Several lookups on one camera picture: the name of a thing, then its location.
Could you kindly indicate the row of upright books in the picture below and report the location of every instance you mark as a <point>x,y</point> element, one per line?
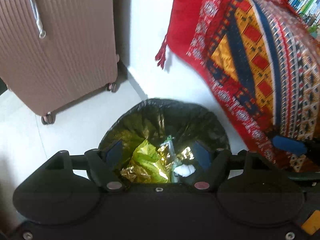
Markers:
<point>308,10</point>

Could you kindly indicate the green plastic wrapper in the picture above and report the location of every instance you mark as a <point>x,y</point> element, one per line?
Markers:
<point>149,166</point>

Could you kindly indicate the gold foil wrapper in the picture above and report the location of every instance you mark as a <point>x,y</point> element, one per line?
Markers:
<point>170,158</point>

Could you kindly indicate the pink ribbed suitcase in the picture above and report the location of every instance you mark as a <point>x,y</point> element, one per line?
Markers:
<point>54,52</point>

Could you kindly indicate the white crumpled tissue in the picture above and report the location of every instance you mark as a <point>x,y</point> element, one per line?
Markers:
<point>184,170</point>

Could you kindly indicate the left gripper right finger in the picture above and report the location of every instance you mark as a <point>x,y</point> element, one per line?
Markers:
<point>213,167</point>

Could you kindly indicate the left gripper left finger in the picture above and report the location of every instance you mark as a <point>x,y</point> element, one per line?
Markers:
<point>101,165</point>

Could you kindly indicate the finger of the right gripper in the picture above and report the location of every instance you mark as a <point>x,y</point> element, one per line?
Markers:
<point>289,145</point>

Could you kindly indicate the black lined trash bin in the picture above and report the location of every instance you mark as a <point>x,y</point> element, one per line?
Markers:
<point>163,120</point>

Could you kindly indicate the patterned red tablecloth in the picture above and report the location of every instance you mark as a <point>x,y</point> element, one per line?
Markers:
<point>262,66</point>

